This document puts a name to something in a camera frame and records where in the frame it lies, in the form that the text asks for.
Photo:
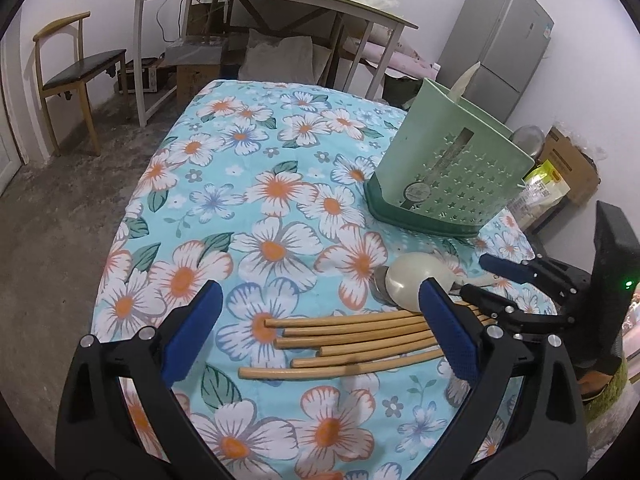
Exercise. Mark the metal pot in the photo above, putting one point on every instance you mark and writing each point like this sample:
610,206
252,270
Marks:
527,140

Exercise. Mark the white ceramic soup spoon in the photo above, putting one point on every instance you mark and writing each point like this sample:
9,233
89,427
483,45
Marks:
412,280

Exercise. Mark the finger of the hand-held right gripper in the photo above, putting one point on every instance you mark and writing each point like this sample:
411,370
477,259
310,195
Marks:
505,267
495,305

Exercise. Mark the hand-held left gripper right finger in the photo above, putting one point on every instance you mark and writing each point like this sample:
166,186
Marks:
450,330

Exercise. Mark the blue floral tablecloth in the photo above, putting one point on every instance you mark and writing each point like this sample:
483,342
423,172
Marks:
280,220

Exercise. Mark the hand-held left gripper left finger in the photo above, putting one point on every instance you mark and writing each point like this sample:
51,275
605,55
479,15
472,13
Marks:
192,330

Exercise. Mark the wooden chair with black seat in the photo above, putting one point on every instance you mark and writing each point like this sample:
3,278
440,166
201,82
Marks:
82,65

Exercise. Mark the pile of wooden chopsticks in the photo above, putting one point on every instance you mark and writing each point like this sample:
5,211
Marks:
350,345

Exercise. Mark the white plastic spoon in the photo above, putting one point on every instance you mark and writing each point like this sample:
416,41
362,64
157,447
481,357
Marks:
464,82

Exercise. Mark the pink bedding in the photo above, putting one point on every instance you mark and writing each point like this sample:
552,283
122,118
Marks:
395,54

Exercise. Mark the brown cardboard box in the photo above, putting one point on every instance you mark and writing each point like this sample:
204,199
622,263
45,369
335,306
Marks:
197,82

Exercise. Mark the person's right hand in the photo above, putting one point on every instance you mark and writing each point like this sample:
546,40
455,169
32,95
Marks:
595,383

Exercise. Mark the large printed cardboard box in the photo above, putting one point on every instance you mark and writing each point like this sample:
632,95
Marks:
570,165

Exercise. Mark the grey refrigerator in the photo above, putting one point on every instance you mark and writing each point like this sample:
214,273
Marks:
492,45

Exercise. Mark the yellow green rice bag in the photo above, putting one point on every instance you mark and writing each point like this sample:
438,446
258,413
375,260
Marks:
542,192

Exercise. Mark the green perforated utensil holder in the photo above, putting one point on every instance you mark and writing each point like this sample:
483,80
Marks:
450,175

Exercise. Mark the white sack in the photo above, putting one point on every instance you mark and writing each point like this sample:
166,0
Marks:
277,55

